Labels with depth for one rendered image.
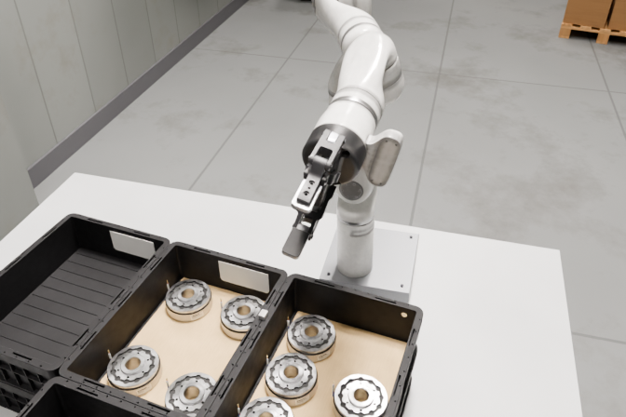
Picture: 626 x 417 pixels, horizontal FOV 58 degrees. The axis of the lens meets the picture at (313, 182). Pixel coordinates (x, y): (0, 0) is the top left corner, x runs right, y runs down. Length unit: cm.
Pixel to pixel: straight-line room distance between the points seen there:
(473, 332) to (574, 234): 165
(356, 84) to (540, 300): 102
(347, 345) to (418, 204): 186
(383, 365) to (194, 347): 40
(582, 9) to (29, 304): 486
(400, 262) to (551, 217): 173
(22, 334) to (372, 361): 76
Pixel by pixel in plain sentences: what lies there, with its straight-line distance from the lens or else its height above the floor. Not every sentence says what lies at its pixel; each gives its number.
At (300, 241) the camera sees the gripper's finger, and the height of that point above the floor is 137.
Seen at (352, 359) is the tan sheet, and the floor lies 83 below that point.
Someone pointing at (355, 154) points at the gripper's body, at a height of 145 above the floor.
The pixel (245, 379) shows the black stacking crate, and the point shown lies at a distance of 115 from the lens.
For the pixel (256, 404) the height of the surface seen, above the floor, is 86.
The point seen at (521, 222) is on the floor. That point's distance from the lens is 306.
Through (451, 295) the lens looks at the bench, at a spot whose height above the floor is 70.
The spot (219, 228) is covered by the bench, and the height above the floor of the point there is 70.
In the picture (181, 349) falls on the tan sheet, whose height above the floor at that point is 83.
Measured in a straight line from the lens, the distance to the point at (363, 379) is 118.
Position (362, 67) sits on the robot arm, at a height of 150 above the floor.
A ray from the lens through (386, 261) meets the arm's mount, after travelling 152.
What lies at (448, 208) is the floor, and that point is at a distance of 305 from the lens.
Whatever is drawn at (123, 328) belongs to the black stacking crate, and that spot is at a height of 87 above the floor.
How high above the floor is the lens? 181
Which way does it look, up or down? 35 degrees down
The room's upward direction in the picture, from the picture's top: straight up
